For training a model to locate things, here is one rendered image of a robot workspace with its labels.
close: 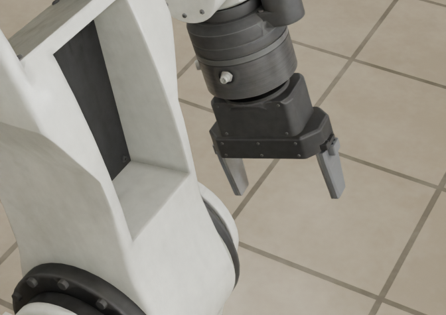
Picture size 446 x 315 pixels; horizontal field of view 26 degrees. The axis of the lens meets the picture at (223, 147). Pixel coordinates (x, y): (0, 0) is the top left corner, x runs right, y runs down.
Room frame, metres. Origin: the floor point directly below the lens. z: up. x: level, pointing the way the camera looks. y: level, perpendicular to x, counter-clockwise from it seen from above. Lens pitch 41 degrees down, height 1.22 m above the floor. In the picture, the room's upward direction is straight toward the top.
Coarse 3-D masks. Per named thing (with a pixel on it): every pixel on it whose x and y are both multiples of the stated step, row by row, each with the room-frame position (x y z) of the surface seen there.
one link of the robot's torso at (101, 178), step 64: (64, 0) 0.62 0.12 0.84; (128, 0) 0.57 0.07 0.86; (0, 64) 0.47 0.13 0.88; (64, 64) 0.55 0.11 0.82; (128, 64) 0.57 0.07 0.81; (0, 128) 0.49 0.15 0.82; (64, 128) 0.48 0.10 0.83; (128, 128) 0.58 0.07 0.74; (0, 192) 0.52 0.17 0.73; (64, 192) 0.49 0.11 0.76; (128, 192) 0.54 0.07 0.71; (192, 192) 0.55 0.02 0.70; (64, 256) 0.50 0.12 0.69; (128, 256) 0.47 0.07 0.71; (192, 256) 0.52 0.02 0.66
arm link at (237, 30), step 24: (168, 0) 0.70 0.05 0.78; (192, 0) 0.69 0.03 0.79; (216, 0) 0.68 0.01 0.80; (240, 0) 0.70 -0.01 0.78; (264, 0) 0.71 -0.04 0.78; (288, 0) 0.70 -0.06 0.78; (192, 24) 0.72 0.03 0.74; (216, 24) 0.71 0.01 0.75; (240, 24) 0.70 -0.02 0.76; (264, 24) 0.70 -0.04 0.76; (288, 24) 0.70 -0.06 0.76; (216, 48) 0.70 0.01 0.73; (240, 48) 0.69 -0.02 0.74
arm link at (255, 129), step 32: (288, 32) 0.73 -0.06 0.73; (224, 64) 0.69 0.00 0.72; (256, 64) 0.69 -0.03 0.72; (288, 64) 0.71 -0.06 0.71; (224, 96) 0.69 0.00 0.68; (256, 96) 0.70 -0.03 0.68; (288, 96) 0.70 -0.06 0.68; (224, 128) 0.71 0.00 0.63; (256, 128) 0.70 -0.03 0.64; (288, 128) 0.69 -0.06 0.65; (320, 128) 0.69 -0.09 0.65
